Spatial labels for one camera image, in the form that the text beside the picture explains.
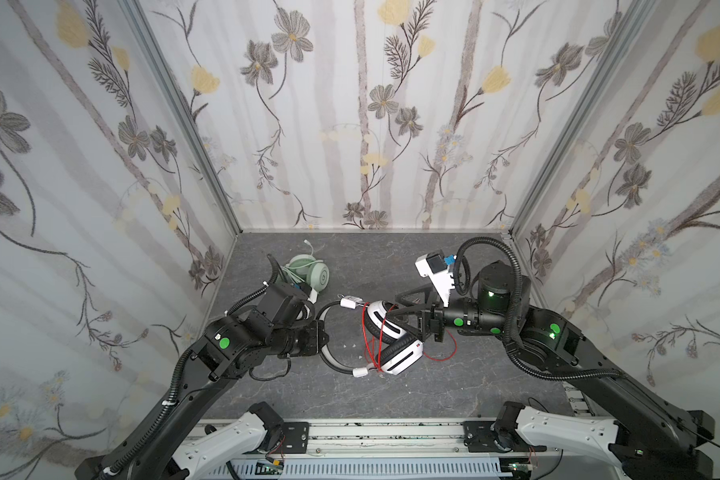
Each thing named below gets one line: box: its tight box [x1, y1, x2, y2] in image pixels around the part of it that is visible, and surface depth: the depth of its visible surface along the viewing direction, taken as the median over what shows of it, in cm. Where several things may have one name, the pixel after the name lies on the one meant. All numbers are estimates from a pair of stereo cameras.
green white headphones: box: [282, 240, 330, 292], surface depth 102 cm
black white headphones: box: [316, 296, 424, 378], surface depth 56 cm
